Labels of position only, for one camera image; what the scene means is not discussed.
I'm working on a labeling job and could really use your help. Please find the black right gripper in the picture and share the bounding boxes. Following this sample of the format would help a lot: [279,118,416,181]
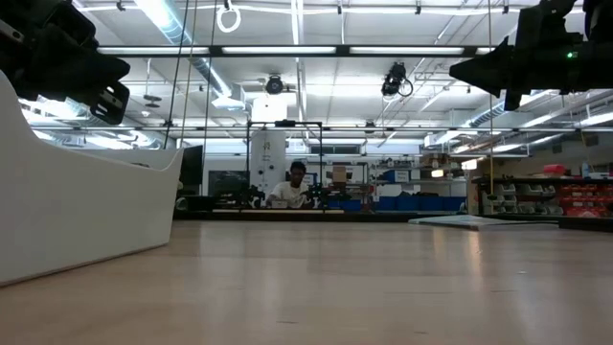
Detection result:
[448,0,588,112]

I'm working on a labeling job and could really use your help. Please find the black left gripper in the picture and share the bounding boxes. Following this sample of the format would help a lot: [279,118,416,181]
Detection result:
[0,0,132,127]

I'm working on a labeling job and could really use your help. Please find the white plastic bin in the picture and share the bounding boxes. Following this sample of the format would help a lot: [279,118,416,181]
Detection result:
[0,70,185,288]

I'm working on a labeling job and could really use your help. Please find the black screen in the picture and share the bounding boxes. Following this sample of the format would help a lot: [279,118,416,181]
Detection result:
[178,144,205,198]

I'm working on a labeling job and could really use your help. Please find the grey flat mat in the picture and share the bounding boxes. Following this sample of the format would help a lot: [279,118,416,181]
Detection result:
[407,214,560,232]

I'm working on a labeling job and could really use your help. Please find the red drawer bins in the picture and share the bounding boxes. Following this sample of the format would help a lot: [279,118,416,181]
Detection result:
[558,183,613,219]

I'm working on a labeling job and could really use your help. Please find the blue storage bins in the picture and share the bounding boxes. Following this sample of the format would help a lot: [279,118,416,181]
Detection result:
[327,195,468,213]

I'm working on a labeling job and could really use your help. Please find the white cylindrical tank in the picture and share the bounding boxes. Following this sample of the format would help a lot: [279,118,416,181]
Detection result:
[249,129,288,196]

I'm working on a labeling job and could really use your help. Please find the person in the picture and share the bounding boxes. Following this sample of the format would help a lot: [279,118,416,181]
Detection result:
[265,160,315,210]

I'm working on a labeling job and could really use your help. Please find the hanging black cable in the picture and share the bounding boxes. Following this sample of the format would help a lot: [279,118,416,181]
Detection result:
[200,0,218,196]
[162,0,192,150]

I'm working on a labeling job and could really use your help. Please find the black ceiling camera with cable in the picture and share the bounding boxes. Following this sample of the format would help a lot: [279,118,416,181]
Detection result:
[380,61,415,98]

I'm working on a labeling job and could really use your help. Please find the black overhead frame with lights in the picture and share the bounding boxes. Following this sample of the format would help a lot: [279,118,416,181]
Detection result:
[95,44,497,59]

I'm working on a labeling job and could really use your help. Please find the white hanging ring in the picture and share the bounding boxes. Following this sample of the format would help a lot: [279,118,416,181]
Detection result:
[216,3,242,35]

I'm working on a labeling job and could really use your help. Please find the round black ceiling camera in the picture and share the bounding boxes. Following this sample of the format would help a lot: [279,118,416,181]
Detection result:
[264,73,285,96]

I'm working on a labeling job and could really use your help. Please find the black metal frame stand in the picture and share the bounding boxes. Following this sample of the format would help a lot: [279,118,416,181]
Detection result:
[245,119,326,211]

